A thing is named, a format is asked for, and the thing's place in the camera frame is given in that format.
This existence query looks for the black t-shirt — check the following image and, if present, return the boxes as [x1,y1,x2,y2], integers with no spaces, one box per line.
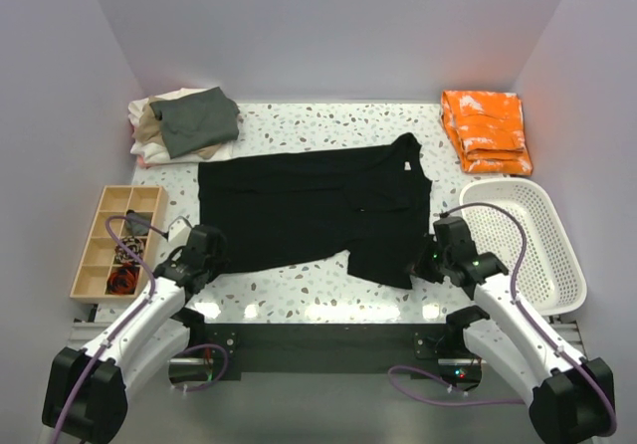
[197,133,432,290]

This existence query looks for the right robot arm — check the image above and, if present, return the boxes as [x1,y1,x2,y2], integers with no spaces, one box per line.
[414,214,617,443]

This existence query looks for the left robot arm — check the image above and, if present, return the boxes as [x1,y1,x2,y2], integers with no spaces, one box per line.
[42,225,231,443]

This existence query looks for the leopard print scrunchie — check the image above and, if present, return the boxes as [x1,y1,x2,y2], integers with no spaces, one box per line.
[114,236,145,265]

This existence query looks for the grey cloth in tray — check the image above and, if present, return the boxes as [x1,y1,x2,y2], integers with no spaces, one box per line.
[124,209,151,237]

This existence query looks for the wooden compartment tray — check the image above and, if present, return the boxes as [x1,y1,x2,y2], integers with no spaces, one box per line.
[70,185,167,304]

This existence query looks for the white plastic basket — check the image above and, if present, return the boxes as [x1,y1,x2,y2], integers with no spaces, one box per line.
[459,178,587,316]

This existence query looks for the pink folded garment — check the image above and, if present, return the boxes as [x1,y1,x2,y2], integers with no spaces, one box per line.
[136,156,155,169]

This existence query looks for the orange white folded t-shirt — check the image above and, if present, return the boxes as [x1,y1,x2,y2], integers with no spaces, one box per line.
[441,90,533,176]

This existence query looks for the dark grey folded t-shirt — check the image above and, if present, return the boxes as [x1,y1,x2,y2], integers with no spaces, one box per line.
[150,87,240,158]

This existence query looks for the beige folded t-shirt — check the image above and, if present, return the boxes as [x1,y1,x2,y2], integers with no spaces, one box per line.
[131,96,220,161]

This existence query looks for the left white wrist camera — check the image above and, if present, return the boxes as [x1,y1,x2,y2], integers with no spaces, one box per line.
[167,216,192,247]

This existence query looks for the red black hair ties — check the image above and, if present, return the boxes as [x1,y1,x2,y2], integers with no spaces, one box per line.
[106,263,141,297]

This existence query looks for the aluminium rail frame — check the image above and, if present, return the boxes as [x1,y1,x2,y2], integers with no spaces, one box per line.
[37,314,611,444]

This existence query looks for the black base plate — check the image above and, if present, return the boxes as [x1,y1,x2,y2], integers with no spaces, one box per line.
[168,320,484,393]

